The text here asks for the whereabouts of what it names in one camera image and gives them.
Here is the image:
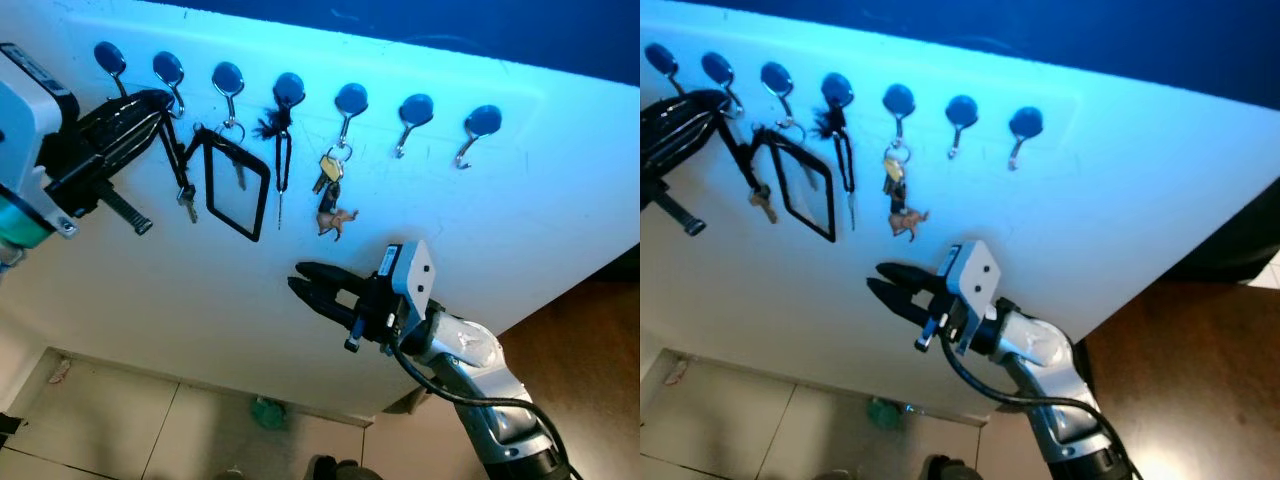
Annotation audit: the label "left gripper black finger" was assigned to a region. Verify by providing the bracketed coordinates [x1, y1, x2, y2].
[75, 88, 173, 151]
[640, 88, 729, 141]
[95, 105, 179, 186]
[645, 105, 736, 186]

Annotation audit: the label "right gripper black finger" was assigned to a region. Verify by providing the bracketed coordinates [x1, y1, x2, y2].
[866, 278, 941, 329]
[878, 262, 946, 297]
[288, 278, 361, 329]
[297, 262, 366, 297]

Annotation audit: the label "keys with orange animal charm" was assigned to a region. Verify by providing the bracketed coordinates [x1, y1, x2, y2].
[880, 143, 931, 244]
[312, 143, 361, 242]

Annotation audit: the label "black framed card holder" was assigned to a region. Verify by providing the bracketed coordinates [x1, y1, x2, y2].
[200, 122, 272, 244]
[765, 125, 839, 245]

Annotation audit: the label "metal hook on round pad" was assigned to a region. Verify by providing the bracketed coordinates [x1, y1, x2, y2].
[93, 40, 131, 101]
[945, 95, 981, 162]
[393, 94, 435, 160]
[334, 83, 369, 147]
[272, 72, 307, 113]
[152, 52, 189, 119]
[455, 104, 503, 170]
[820, 73, 856, 114]
[1007, 106, 1045, 172]
[700, 52, 739, 117]
[760, 62, 799, 132]
[211, 62, 247, 129]
[881, 84, 917, 150]
[644, 42, 683, 97]

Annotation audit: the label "white hook board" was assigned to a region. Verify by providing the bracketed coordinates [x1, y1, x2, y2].
[640, 0, 1280, 422]
[0, 0, 641, 419]

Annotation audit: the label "small green object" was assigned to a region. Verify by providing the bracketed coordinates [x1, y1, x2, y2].
[250, 397, 287, 432]
[867, 397, 904, 432]

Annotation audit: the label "black robot foot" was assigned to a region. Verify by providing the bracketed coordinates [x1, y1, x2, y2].
[925, 455, 986, 480]
[308, 455, 386, 480]

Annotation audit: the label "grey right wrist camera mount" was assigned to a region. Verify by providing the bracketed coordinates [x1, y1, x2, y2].
[945, 240, 1003, 323]
[375, 240, 437, 321]

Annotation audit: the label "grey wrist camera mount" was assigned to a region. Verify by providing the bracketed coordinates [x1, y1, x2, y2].
[375, 240, 437, 321]
[0, 45, 81, 241]
[945, 240, 1003, 323]

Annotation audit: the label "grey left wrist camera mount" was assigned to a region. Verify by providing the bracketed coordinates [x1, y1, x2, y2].
[0, 45, 81, 241]

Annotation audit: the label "key on tasselled black lanyard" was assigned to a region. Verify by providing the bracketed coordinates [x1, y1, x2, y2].
[255, 105, 295, 232]
[815, 105, 857, 234]

